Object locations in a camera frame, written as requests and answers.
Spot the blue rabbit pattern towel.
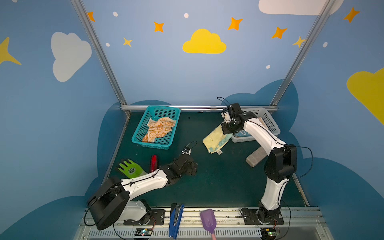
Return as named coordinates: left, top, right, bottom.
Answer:
left=234, top=130, right=251, bottom=138

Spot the plain mint green towel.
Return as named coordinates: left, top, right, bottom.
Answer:
left=203, top=125, right=233, bottom=155

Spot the teal plastic basket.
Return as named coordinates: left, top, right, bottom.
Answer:
left=132, top=106, right=181, bottom=150

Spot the orange cream patterned towel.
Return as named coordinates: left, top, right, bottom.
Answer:
left=142, top=117, right=176, bottom=143

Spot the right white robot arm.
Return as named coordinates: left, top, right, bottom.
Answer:
left=221, top=103, right=297, bottom=222

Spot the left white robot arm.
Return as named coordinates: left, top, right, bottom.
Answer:
left=87, top=153, right=198, bottom=231

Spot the grey plastic basket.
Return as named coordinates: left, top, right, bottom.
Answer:
left=231, top=108, right=281, bottom=143

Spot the grey sponge block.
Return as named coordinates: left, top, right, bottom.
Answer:
left=246, top=147, right=268, bottom=168

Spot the blue stapler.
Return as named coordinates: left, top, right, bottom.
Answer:
left=169, top=203, right=185, bottom=240

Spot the purple plastic scoop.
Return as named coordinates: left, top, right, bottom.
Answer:
left=200, top=209, right=217, bottom=240

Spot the left green circuit board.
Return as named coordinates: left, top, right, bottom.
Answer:
left=134, top=229, right=153, bottom=237

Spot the green circuit board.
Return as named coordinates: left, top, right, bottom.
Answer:
left=260, top=228, right=278, bottom=240
left=134, top=229, right=153, bottom=237

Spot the right green circuit board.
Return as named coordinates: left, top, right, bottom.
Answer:
left=260, top=228, right=278, bottom=240

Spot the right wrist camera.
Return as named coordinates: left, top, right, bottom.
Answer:
left=221, top=109, right=232, bottom=123

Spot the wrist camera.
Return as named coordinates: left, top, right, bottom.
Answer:
left=221, top=109, right=232, bottom=123
left=182, top=146, right=192, bottom=155

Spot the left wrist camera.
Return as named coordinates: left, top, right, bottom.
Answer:
left=182, top=146, right=192, bottom=155

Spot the red handled tool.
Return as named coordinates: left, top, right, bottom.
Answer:
left=151, top=155, right=158, bottom=173

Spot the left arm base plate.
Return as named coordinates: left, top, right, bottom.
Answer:
left=124, top=209, right=166, bottom=226

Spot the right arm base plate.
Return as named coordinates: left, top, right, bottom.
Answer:
left=240, top=208, right=284, bottom=225

